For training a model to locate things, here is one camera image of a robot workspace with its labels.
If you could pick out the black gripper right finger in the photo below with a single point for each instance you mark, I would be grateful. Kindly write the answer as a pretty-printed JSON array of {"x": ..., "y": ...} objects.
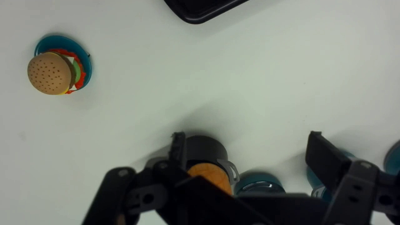
[{"x": 357, "y": 187}]

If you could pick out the toy hamburger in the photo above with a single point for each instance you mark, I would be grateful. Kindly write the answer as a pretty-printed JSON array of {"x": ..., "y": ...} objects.
[{"x": 48, "y": 72}]

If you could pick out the small teal toy cup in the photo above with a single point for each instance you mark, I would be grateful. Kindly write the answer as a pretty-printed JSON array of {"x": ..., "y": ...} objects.
[{"x": 393, "y": 160}]

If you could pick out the black ridged baking tray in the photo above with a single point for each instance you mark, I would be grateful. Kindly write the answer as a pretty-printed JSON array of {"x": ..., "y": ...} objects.
[{"x": 200, "y": 10}]

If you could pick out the black toy pot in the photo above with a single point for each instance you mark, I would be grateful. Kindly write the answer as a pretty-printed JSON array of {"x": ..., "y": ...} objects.
[{"x": 203, "y": 150}]

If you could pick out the orange toy pineapple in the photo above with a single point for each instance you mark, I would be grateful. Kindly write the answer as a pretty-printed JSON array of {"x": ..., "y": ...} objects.
[{"x": 210, "y": 175}]

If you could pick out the teal toy pot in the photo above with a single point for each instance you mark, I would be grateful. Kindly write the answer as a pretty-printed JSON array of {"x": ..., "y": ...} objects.
[{"x": 257, "y": 185}]

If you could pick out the blue toy plate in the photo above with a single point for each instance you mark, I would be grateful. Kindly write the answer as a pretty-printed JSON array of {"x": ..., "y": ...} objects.
[{"x": 62, "y": 41}]

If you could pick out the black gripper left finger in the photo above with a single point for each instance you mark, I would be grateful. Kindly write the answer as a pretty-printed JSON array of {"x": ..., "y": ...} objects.
[{"x": 120, "y": 191}]

